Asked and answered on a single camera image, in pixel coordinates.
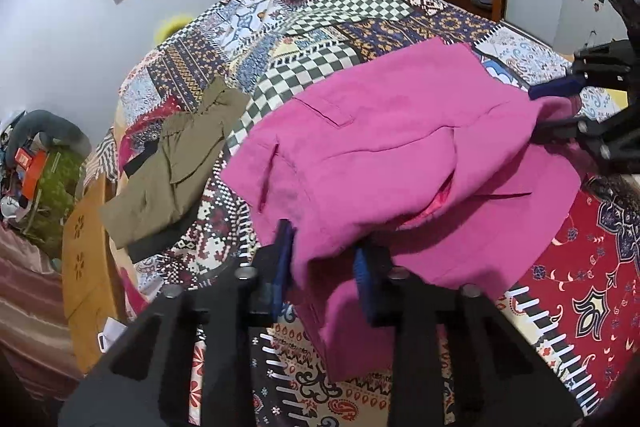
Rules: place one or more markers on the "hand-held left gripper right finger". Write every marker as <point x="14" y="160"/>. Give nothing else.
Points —
<point x="362" y="283"/>

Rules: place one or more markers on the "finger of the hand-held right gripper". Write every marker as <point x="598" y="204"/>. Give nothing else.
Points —
<point x="550" y="90"/>
<point x="560" y="131"/>

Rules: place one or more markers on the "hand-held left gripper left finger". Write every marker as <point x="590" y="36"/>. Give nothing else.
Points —
<point x="284" y="259"/>

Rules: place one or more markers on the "pink shirt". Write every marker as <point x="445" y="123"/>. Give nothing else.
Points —
<point x="375" y="147"/>

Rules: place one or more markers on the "olive green pants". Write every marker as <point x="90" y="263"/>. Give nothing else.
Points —
<point x="170" y="167"/>

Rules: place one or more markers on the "white refrigerator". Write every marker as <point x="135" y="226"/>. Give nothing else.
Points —
<point x="575" y="17"/>

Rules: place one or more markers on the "black cloth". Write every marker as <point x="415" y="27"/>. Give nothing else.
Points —
<point x="156" y="245"/>

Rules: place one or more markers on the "orange wooden bed board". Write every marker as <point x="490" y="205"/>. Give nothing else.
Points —
<point x="90" y="277"/>

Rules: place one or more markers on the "patchwork printed bedspread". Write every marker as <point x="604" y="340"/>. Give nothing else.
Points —
<point x="310" y="42"/>

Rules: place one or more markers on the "green patterned cloth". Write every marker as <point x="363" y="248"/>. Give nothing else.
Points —
<point x="56" y="189"/>

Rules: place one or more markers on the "yellow plush object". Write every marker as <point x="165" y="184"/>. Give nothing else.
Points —
<point x="171" y="26"/>

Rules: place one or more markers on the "pink striped cloth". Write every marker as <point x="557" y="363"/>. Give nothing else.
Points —
<point x="27" y="312"/>

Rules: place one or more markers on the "grey cushion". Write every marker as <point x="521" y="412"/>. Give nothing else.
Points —
<point x="50" y="127"/>

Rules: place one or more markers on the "orange box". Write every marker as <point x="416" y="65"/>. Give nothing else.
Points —
<point x="27" y="167"/>

